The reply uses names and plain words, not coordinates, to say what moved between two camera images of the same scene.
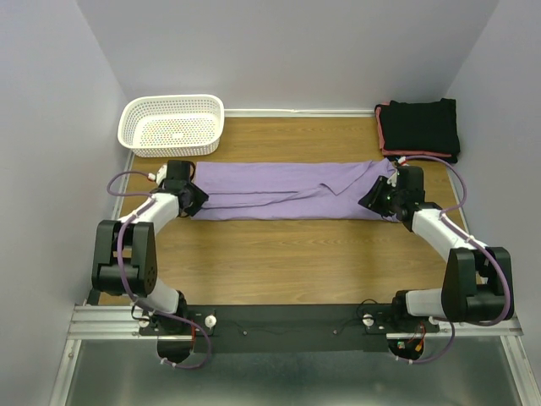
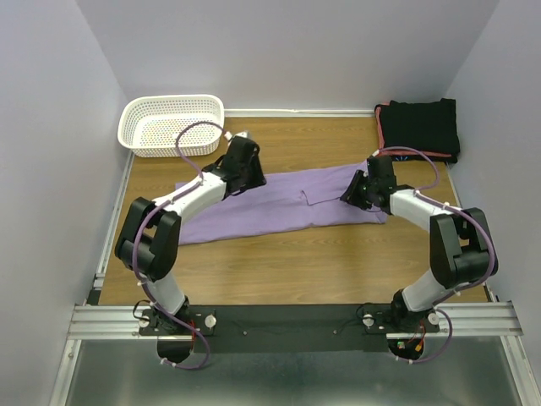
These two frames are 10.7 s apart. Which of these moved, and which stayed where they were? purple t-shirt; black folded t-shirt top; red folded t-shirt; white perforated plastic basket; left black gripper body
Moved: purple t-shirt; left black gripper body
Stayed: red folded t-shirt; white perforated plastic basket; black folded t-shirt top
